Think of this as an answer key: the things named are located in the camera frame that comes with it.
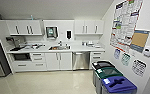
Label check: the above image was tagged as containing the tan cork notice board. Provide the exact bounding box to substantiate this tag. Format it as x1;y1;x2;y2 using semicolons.
129;29;150;54

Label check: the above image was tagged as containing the grey bin blue lid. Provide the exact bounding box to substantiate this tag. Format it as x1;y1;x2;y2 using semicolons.
100;75;138;94

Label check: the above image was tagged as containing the stainless steel dishwasher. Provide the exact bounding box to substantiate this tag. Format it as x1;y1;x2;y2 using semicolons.
71;51;91;71

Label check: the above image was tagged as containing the wide white drawer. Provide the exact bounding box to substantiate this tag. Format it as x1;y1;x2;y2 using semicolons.
11;60;33;72

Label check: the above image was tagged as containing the light blue bottle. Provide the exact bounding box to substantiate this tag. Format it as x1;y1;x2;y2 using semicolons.
30;14;35;22

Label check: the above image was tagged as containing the white drawer unit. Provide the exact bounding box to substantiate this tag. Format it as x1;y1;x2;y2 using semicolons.
30;51;47;72
89;50;106;69

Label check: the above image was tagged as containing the steel paper towel dispenser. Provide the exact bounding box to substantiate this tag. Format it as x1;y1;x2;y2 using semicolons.
45;26;59;39

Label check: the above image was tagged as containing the chrome faucet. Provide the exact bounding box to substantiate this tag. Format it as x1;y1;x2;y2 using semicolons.
57;40;64;48

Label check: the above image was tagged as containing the grey bin black lid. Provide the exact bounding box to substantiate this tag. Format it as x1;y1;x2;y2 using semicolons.
91;60;116;88

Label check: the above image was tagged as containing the white wall thermostat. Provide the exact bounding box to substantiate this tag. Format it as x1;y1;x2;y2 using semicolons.
143;45;150;58

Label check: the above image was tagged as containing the black built-in microwave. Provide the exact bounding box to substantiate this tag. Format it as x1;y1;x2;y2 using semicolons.
11;52;32;62

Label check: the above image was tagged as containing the white sink base cabinet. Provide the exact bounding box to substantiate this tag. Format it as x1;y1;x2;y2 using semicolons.
45;51;73;71

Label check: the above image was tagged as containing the steel kitchen sink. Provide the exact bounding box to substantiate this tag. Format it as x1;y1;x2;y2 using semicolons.
48;45;72;52

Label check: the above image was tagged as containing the small white wall notice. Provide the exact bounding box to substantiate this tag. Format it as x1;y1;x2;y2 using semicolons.
131;58;147;78
120;52;132;67
113;48;122;60

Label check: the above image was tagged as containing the black coffee maker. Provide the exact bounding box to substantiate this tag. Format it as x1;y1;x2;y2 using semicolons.
5;36;23;51

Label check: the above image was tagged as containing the grey bin green lid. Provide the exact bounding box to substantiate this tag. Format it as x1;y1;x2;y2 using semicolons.
94;66;125;94

